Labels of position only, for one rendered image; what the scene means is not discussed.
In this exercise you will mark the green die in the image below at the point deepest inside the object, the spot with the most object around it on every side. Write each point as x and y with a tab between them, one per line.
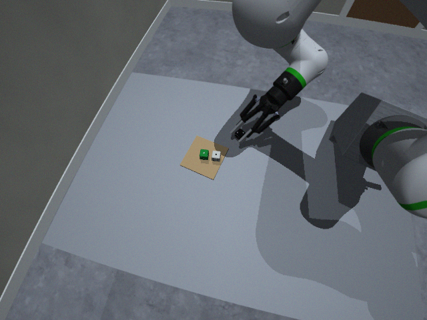
204	154

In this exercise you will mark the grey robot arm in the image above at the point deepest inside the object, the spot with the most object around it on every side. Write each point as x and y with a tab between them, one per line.
397	146

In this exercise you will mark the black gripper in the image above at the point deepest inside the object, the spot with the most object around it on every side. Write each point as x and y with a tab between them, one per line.
269	104

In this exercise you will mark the black die with white pips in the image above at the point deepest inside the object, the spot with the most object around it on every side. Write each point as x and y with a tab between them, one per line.
239	134

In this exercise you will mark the tan flat mat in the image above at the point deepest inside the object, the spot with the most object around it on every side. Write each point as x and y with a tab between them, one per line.
208	167

